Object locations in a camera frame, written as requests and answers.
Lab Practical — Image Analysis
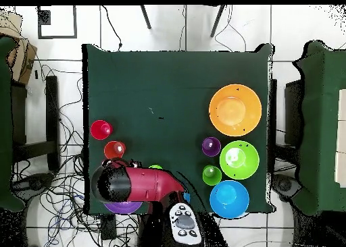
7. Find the orange cup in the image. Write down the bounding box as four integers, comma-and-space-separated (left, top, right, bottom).
103, 140, 127, 161

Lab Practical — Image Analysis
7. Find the red cup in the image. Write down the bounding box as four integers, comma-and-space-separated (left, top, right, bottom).
89, 119, 114, 141

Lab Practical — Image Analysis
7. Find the purple bowl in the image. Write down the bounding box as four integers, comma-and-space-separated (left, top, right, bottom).
103, 200, 143, 215

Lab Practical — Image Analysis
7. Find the black power adapter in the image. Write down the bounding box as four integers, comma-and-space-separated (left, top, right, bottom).
100, 214, 118, 241

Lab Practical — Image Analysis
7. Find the grey base with knob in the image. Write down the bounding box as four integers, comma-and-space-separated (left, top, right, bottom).
14, 172, 55, 202

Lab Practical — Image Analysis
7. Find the dark green table cloth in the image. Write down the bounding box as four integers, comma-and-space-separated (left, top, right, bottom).
82, 43, 275, 215

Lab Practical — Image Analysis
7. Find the purple cup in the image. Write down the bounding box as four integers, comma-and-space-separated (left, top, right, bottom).
201, 136, 222, 158

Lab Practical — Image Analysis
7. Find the plain green cup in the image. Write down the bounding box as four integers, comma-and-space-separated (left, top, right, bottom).
201, 165, 223, 186

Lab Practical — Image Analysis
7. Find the green cloth covered side table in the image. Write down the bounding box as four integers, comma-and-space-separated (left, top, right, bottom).
0, 36, 26, 213
293, 40, 346, 217

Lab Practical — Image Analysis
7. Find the large blue bowl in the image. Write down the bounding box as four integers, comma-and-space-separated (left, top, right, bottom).
209, 180, 250, 219

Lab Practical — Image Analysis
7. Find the green bowl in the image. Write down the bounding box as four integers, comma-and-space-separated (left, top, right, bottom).
219, 140, 260, 181

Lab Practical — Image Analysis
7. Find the orange bowl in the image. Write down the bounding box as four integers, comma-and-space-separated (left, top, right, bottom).
208, 84, 263, 138

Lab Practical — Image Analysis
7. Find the cardboard box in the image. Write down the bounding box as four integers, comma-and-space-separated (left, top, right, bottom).
0, 10, 38, 86

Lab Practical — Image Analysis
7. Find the black tripod leg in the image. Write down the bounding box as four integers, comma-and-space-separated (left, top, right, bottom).
209, 5, 226, 38
139, 5, 152, 30

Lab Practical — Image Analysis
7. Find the tangle of black cables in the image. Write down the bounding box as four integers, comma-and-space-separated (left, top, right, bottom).
10, 64, 141, 247

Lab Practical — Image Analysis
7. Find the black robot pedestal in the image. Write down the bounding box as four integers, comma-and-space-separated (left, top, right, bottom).
136, 213, 170, 247

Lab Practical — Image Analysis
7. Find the black stand frame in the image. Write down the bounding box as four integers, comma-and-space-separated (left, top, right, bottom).
10, 75, 61, 172
267, 78, 303, 175

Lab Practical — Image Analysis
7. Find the black cable with plug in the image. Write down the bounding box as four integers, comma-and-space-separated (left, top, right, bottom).
100, 5, 123, 50

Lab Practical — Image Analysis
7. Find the black square floor frame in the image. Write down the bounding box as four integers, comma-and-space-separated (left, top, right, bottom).
36, 5, 78, 39

